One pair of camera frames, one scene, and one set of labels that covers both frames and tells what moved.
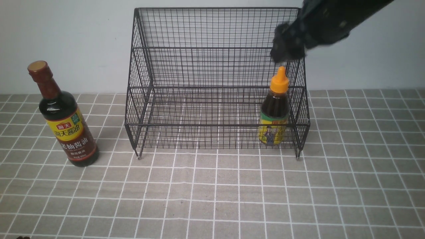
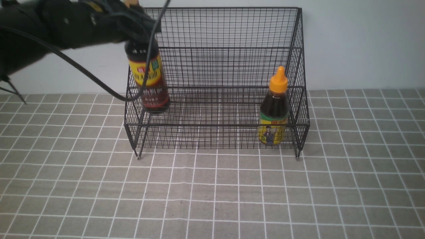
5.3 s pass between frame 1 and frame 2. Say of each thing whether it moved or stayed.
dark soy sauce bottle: moved
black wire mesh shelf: stayed
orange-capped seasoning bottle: stayed
